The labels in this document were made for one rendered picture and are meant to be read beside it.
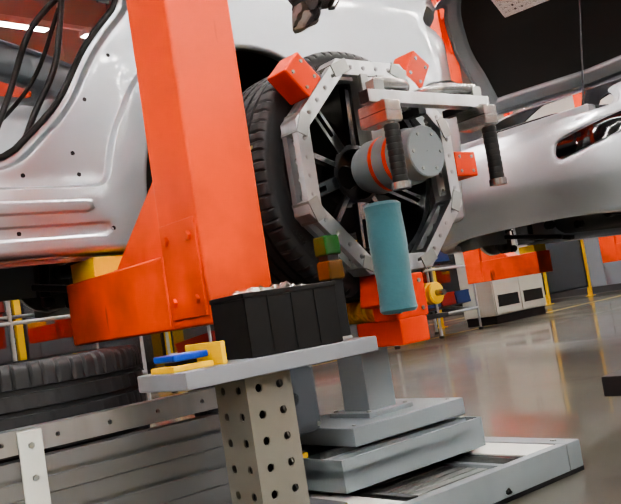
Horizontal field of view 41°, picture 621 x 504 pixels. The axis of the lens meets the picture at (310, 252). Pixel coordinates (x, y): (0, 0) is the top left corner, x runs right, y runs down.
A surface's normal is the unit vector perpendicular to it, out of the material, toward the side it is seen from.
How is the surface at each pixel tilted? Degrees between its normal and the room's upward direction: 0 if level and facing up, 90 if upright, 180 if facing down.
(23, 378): 90
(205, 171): 90
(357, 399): 90
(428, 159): 90
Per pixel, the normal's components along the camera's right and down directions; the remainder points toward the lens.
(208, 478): 0.62, -0.15
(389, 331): -0.77, 0.07
